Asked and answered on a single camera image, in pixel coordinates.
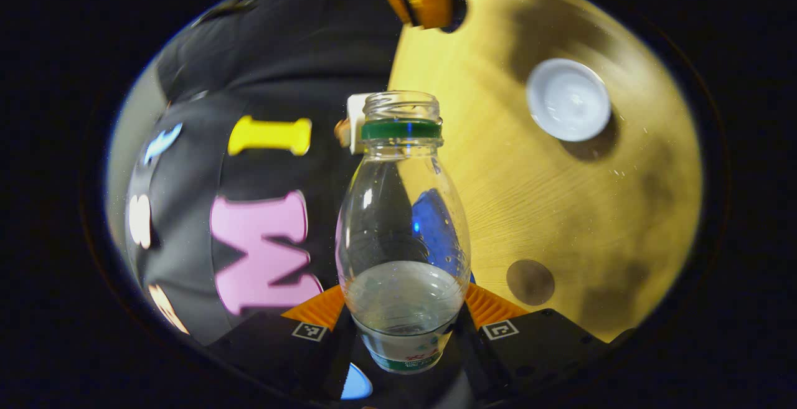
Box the round brown coaster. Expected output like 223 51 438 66
506 259 555 306

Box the clear plastic water bottle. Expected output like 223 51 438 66
335 90 472 374

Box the white toaster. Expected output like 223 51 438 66
346 93 374 155

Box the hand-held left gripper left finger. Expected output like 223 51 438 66
209 284 359 397

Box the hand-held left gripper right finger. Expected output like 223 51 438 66
458 281 614 403

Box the blue folded towel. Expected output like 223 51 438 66
411 188 477 285

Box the black backdrop cloth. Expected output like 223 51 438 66
125 0 405 400

